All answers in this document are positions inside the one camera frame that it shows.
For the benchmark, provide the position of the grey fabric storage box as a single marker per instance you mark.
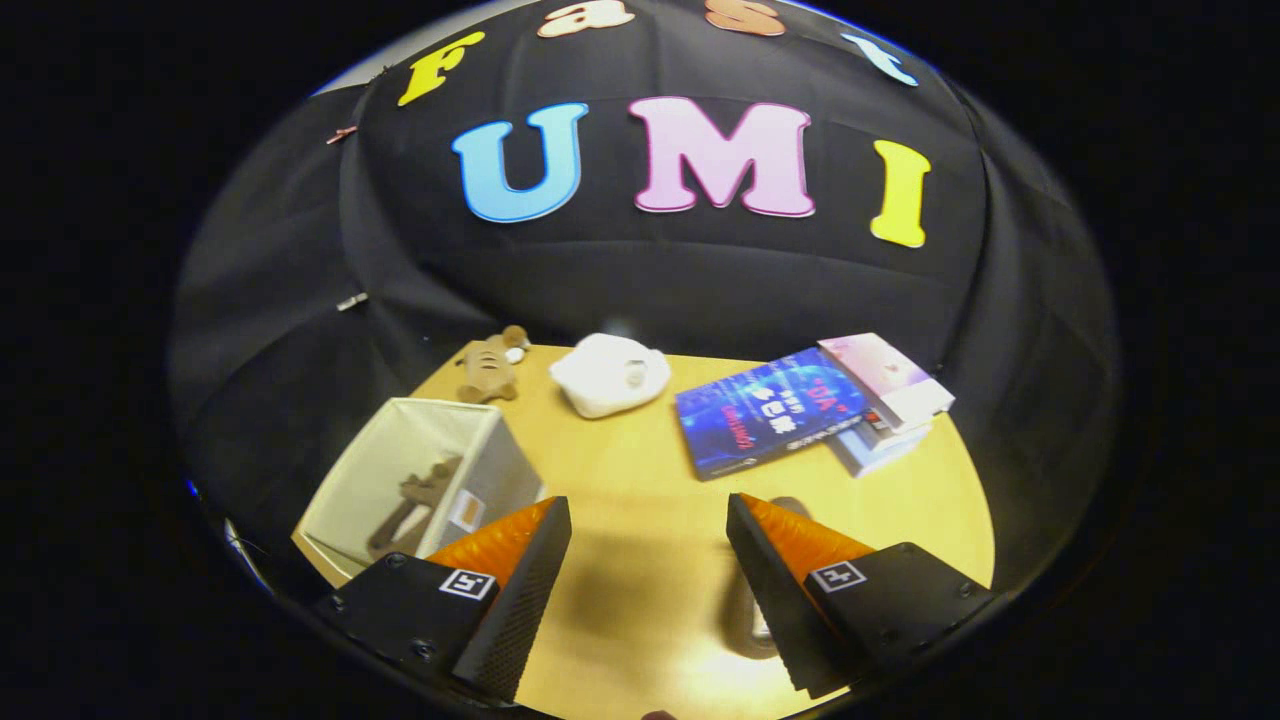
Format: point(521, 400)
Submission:
point(345, 500)

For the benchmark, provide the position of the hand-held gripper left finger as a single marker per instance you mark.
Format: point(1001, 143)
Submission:
point(525, 605)

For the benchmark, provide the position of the white clip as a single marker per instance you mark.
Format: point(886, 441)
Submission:
point(352, 302)

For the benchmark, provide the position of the brown striped plush toy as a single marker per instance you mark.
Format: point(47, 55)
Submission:
point(490, 368)

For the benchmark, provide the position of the brown shoe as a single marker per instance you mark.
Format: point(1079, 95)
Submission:
point(415, 505)
point(760, 625)

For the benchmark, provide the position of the pink clip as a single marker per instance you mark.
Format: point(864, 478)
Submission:
point(342, 134)

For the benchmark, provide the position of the black backdrop cloth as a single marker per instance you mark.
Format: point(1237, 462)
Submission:
point(700, 280)

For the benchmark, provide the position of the white plush toy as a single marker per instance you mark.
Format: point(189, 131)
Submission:
point(605, 380)

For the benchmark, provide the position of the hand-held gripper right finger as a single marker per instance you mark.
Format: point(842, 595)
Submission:
point(785, 610)

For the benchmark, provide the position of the pink book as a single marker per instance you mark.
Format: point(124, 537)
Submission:
point(885, 375)

